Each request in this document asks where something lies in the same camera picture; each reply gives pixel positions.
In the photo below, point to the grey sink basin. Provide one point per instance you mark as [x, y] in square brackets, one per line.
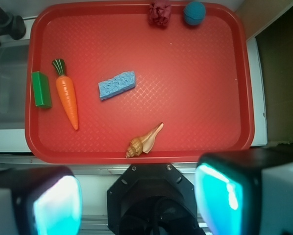
[13, 74]

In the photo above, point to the crumpled red cloth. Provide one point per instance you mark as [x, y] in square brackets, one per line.
[159, 13]

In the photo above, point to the orange toy carrot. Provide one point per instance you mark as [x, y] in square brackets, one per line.
[66, 92]

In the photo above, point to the golden conch seashell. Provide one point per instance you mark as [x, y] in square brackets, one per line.
[143, 144]

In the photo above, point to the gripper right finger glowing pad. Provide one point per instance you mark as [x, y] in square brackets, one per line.
[247, 192]

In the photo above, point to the red plastic tray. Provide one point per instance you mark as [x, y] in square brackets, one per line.
[194, 79]

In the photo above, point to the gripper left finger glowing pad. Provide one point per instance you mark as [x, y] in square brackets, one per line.
[40, 201]

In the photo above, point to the black faucet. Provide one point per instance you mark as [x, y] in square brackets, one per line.
[12, 25]

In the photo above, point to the blue ball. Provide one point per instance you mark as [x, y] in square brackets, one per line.
[194, 13]

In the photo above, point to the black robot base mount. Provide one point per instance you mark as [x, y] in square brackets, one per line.
[152, 199]

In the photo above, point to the blue sponge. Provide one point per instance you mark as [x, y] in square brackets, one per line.
[117, 85]

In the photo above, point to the green rectangular block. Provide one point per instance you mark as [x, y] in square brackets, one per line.
[41, 90]

